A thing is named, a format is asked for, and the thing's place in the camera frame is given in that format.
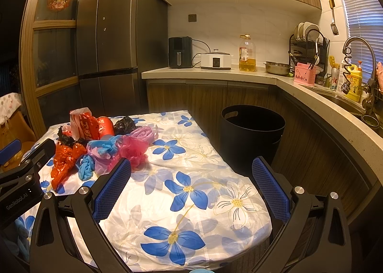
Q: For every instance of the steel kitchen sink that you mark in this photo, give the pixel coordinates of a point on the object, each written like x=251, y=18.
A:
x=345, y=103

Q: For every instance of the pink dish cloth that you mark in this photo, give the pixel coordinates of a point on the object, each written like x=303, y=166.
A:
x=379, y=75

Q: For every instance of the light pink plastic bag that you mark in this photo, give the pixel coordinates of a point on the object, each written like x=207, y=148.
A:
x=145, y=133

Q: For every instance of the dark grey refrigerator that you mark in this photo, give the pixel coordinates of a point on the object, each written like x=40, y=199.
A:
x=117, y=41

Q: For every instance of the wooden glass door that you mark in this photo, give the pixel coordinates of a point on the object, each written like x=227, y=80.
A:
x=48, y=62

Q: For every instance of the white soap bottle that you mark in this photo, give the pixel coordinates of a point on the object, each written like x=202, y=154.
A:
x=341, y=78

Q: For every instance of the wooden lower cabinets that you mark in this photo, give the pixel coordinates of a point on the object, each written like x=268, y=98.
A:
x=312, y=153

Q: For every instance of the cooking oil bottle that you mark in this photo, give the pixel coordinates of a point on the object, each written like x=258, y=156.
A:
x=247, y=58

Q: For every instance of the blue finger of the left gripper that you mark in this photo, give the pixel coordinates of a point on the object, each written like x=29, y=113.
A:
x=10, y=151

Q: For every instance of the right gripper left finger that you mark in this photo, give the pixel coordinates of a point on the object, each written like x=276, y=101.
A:
x=53, y=247

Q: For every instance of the red white plastic bag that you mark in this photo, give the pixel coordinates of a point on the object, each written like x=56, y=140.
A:
x=83, y=124

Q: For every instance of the floral blue white tablecloth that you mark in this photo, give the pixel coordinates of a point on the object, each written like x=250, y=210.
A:
x=184, y=208

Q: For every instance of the window blinds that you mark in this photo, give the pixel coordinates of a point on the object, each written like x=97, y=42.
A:
x=364, y=19

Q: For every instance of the yellow detergent bottle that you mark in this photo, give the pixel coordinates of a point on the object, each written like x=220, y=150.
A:
x=355, y=79

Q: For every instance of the black air fryer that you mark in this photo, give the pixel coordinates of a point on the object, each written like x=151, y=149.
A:
x=180, y=52

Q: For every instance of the black dish rack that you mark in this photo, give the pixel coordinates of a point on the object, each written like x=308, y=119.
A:
x=307, y=44

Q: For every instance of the hanging metal spatula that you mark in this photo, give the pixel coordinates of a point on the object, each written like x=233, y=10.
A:
x=333, y=25

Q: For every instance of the black plastic bag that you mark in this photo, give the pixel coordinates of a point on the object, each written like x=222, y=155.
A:
x=124, y=126

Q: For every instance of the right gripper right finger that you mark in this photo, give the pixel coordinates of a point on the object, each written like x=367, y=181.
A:
x=313, y=234

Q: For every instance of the brown wall socket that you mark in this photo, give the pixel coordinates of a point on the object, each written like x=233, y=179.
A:
x=192, y=17

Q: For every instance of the red paper cup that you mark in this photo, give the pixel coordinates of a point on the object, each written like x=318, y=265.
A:
x=106, y=127

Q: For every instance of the white electric cooker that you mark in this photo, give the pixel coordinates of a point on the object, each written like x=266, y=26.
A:
x=216, y=60

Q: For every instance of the blue rubber glove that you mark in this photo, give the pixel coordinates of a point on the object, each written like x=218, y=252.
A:
x=85, y=166

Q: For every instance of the orange red plastic bag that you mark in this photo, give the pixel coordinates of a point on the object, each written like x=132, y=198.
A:
x=64, y=160

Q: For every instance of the stainless steel bowl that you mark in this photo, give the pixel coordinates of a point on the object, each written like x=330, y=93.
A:
x=281, y=69

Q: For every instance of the black round trash bin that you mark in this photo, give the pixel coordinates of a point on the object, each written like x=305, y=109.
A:
x=248, y=132

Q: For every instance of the pink utensil basket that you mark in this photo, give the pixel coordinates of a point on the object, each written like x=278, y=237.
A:
x=304, y=74

